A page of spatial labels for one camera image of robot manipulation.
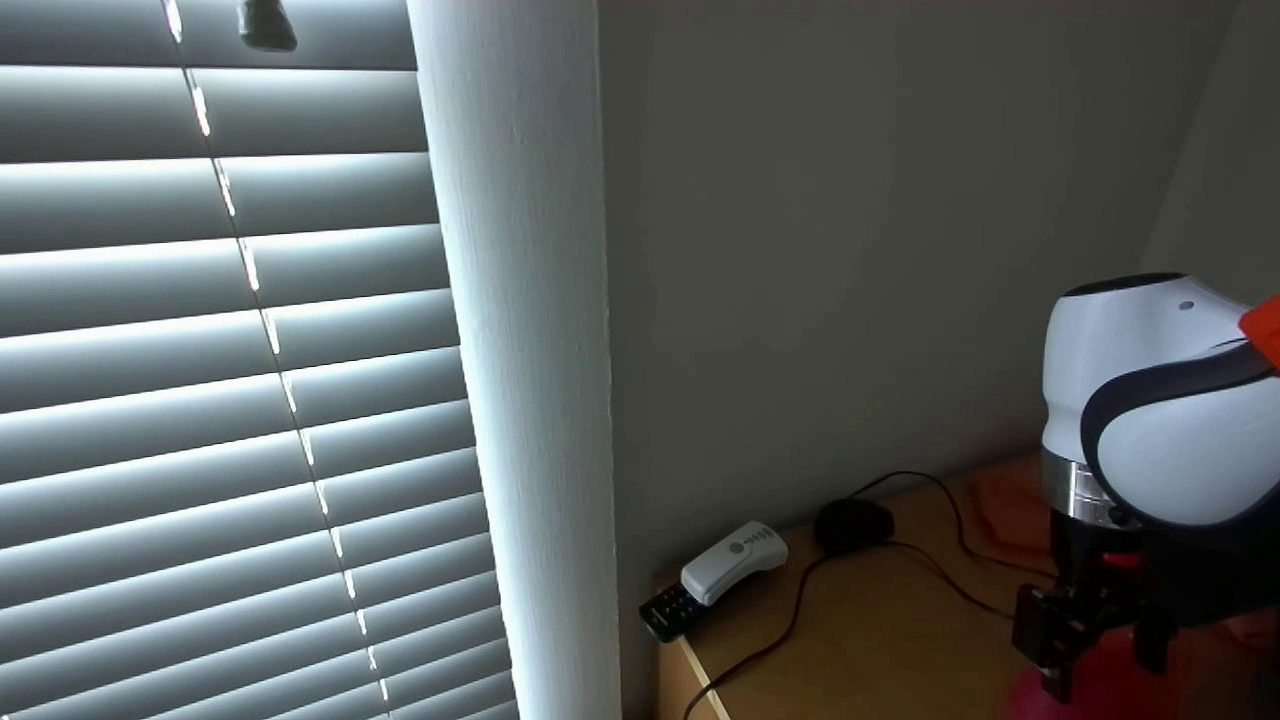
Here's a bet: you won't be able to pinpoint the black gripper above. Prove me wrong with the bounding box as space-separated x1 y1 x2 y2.
1050 512 1280 635

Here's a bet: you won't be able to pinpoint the pink plastic cup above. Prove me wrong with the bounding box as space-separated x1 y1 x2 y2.
1005 623 1204 720

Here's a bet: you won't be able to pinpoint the orange cloth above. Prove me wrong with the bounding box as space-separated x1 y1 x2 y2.
965 450 1072 572

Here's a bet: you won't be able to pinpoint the light wooden dresser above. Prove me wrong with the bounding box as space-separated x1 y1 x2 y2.
648 450 1280 720

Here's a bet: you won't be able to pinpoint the round black device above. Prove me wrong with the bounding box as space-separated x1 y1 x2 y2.
813 496 898 559

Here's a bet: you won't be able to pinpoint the white handheld device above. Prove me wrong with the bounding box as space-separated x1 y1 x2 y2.
677 514 793 609

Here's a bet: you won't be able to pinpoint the flat black device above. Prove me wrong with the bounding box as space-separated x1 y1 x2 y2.
637 582 710 648

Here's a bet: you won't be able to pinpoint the grey window blinds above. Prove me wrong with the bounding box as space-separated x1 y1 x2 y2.
0 0 525 720

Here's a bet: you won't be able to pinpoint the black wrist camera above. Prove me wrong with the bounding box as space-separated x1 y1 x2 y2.
1009 580 1094 709

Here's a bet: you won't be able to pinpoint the thin black cable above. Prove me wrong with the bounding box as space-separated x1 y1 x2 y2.
852 467 1054 626
680 552 823 720

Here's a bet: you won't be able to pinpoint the dark blind cord knob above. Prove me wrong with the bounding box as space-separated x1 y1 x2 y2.
235 0 300 56

